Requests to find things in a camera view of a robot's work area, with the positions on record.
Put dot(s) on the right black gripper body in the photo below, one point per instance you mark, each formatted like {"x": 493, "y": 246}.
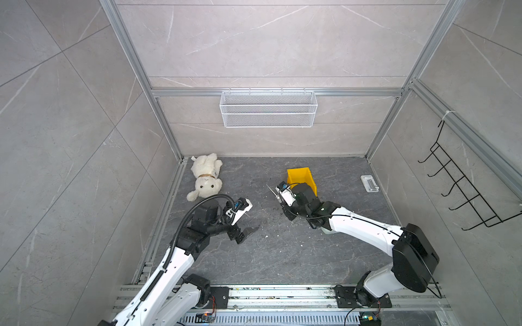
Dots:
{"x": 294, "y": 210}

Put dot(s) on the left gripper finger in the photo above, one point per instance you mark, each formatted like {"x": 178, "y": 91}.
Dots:
{"x": 244, "y": 234}
{"x": 241, "y": 207}

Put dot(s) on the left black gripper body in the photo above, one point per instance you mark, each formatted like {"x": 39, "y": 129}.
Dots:
{"x": 221, "y": 226}

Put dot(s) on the clear handle screwdriver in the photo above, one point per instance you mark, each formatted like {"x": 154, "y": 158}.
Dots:
{"x": 273, "y": 192}

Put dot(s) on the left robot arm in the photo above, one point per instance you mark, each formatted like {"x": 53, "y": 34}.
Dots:
{"x": 168, "y": 295}

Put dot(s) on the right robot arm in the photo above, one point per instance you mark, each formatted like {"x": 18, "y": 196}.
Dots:
{"x": 414, "y": 259}

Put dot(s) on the yellow plastic bin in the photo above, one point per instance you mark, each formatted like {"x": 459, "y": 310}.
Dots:
{"x": 301, "y": 175}

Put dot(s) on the white plush toy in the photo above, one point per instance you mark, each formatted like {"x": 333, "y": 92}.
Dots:
{"x": 206, "y": 170}

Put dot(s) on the small white plastic tray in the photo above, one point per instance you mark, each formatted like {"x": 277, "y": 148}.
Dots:
{"x": 369, "y": 184}

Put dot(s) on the aluminium front rail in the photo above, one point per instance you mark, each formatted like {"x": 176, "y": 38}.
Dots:
{"x": 319, "y": 298}

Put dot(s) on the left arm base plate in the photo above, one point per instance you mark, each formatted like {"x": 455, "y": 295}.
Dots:
{"x": 218, "y": 297}

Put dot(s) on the white wire mesh basket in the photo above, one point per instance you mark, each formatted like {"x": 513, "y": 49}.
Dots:
{"x": 268, "y": 109}

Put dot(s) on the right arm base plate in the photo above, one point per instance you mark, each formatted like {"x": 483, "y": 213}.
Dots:
{"x": 353, "y": 297}

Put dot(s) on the black wire hook rack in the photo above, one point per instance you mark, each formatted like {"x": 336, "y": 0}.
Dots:
{"x": 462, "y": 184}

